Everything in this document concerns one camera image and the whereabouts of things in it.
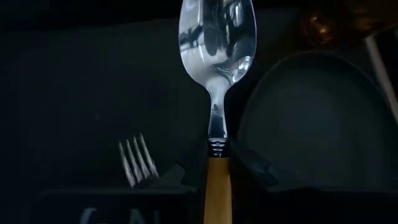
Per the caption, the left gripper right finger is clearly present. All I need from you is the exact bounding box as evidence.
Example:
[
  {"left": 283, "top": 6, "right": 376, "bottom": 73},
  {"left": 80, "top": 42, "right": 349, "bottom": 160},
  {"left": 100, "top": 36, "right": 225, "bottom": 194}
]
[{"left": 229, "top": 139, "right": 279, "bottom": 191}]

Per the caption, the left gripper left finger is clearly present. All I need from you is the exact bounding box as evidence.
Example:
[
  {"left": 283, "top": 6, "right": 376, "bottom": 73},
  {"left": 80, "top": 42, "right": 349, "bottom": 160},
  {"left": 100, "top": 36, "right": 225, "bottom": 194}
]
[{"left": 178, "top": 139, "right": 209, "bottom": 194}]

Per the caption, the silver fork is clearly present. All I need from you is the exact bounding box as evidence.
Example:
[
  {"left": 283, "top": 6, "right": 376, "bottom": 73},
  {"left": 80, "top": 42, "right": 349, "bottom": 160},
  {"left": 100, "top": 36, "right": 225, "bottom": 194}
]
[{"left": 118, "top": 133, "right": 160, "bottom": 189}]

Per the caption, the dark round plate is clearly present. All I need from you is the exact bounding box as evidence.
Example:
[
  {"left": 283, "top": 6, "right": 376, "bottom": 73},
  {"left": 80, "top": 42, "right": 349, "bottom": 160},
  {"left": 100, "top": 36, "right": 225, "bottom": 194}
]
[{"left": 237, "top": 50, "right": 398, "bottom": 192}]

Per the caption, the silver spoon with yellow handle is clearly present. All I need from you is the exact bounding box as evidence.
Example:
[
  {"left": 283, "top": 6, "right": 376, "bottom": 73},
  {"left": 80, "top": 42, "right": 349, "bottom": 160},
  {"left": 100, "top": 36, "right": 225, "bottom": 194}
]
[{"left": 177, "top": 0, "right": 258, "bottom": 224}]

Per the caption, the amber faceted plastic cup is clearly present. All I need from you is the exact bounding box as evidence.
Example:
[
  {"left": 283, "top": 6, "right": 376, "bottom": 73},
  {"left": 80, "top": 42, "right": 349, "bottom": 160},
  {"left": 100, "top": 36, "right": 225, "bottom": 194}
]
[{"left": 299, "top": 0, "right": 398, "bottom": 51}]

